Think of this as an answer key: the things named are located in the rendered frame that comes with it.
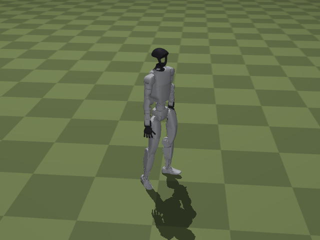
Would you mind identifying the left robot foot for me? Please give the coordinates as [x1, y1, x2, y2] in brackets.
[161, 166, 181, 175]

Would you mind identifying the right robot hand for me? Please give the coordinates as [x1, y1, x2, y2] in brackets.
[144, 120, 156, 138]

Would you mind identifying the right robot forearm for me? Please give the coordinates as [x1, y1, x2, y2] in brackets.
[143, 98, 152, 126]

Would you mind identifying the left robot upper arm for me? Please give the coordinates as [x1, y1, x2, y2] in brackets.
[167, 66, 175, 92]

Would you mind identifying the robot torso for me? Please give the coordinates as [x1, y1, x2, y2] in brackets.
[149, 65, 172, 121]

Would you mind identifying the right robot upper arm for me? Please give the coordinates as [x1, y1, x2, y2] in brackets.
[143, 73, 156, 105]

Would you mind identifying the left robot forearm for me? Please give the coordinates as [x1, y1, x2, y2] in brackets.
[168, 91, 175, 106]

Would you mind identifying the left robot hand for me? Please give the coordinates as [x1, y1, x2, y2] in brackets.
[167, 102, 175, 120]

